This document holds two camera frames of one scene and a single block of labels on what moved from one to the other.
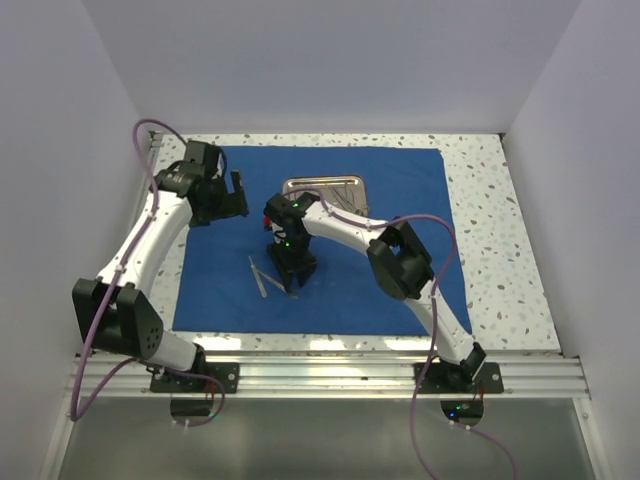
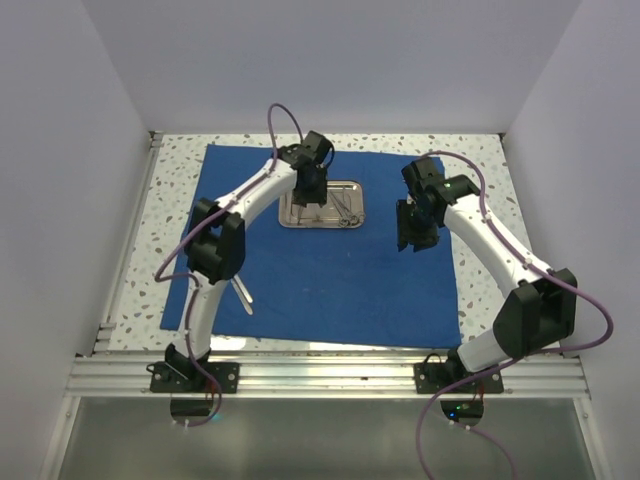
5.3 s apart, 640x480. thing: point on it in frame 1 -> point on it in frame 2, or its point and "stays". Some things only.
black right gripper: [305, 266] -> [407, 235]
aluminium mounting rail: [326, 376] stays
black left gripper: [232, 204] -> [316, 197]
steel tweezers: [278, 285] -> [243, 288]
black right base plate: [440, 378] stays
